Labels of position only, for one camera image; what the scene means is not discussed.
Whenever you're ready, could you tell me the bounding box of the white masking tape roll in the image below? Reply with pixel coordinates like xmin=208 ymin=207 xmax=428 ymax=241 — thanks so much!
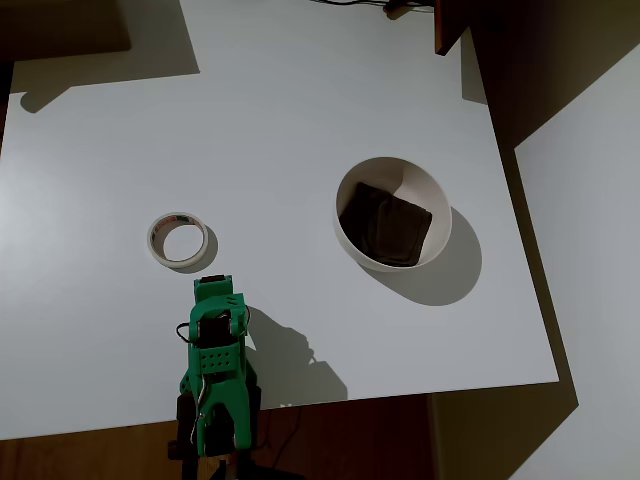
xmin=146 ymin=212 xmax=209 ymax=266

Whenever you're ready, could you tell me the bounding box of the dark folded cloth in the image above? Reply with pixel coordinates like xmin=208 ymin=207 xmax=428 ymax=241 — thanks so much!
xmin=338 ymin=181 xmax=434 ymax=268

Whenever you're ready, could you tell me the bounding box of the beige round bowl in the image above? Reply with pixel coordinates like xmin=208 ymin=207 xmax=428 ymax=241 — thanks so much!
xmin=332 ymin=156 xmax=454 ymax=274

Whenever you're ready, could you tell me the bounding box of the dark furniture block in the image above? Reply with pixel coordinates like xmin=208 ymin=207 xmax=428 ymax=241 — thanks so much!
xmin=0 ymin=0 xmax=134 ymax=64

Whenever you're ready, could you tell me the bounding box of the brown wooden panel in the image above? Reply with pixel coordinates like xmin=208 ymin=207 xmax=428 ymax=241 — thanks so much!
xmin=433 ymin=0 xmax=474 ymax=57

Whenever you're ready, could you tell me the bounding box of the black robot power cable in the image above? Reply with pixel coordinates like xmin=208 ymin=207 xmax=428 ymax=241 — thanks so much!
xmin=263 ymin=404 xmax=303 ymax=454

